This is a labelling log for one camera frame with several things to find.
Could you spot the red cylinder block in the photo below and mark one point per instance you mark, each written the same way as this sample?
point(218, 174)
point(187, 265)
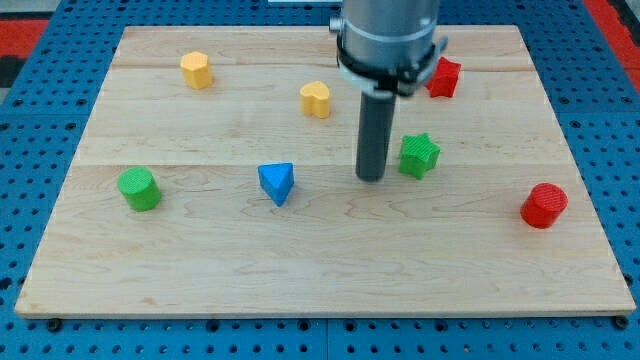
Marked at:
point(544, 204)

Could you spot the green star block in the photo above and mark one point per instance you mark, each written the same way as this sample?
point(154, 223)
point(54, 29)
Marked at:
point(418, 155)

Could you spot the blue triangle block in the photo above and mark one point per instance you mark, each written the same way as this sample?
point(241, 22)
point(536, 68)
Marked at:
point(277, 181)

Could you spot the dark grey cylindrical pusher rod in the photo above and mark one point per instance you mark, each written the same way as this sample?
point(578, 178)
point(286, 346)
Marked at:
point(375, 124)

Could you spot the green cylinder block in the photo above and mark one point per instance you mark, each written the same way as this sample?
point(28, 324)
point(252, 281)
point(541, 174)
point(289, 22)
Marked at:
point(138, 187)

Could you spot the yellow heart block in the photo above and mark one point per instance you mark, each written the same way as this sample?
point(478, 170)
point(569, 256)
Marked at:
point(315, 99)

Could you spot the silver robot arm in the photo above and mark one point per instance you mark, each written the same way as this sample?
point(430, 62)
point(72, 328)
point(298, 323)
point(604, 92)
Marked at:
point(386, 49)

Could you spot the light wooden board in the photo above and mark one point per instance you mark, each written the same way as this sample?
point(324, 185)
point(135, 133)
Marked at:
point(452, 244)

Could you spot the yellow hexagon block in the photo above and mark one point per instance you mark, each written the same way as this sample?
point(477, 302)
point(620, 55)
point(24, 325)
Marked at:
point(196, 70)

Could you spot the red star block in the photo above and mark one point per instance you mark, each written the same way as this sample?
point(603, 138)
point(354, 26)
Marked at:
point(445, 79)

